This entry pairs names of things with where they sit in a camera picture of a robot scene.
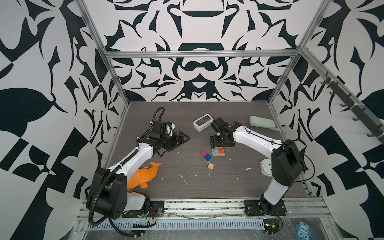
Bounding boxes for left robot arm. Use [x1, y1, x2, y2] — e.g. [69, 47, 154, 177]
[86, 131, 190, 227]

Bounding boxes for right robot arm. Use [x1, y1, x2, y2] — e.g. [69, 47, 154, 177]
[210, 118, 306, 207]

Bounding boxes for white digital clock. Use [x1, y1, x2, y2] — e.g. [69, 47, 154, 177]
[193, 114, 214, 132]

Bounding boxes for pale green case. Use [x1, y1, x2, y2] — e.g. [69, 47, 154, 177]
[249, 116, 280, 131]

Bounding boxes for orange toy whale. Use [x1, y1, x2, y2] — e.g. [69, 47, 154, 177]
[127, 162, 162, 191]

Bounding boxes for white oval plastic device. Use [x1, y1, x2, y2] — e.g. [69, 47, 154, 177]
[260, 159, 273, 177]

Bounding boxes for blue robot sticker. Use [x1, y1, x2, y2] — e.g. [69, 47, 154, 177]
[296, 222, 312, 240]

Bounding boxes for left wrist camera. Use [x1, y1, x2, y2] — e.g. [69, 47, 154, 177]
[166, 122, 175, 136]

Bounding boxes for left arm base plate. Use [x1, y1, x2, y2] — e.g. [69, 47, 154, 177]
[122, 201, 165, 218]

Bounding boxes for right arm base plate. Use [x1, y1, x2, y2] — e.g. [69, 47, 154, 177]
[244, 199, 287, 217]

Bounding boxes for white slotted cable duct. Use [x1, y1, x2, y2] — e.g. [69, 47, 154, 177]
[85, 218, 265, 231]

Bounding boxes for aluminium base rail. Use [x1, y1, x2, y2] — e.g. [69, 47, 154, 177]
[74, 197, 331, 220]

